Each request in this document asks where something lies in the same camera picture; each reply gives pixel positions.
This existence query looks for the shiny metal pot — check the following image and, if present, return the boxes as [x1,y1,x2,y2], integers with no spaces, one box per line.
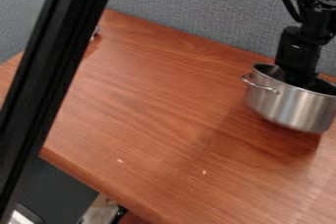
[242,63,336,133]

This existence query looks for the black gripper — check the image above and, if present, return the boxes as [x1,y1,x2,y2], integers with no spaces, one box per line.
[274,26,327,88]

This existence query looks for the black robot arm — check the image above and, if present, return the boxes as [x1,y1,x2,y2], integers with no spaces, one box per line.
[275,0,336,86]

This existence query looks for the white plastic bottle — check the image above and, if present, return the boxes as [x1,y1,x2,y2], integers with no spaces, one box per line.
[91,26,101,41]

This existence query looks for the table leg frame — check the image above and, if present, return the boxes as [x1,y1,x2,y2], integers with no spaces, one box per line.
[79,194,127,224]

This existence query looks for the white box at corner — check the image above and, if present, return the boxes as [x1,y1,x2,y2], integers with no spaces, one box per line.
[9,203,45,224]

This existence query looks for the black vertical bar at left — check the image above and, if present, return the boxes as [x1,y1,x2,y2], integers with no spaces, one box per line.
[0,0,109,224]

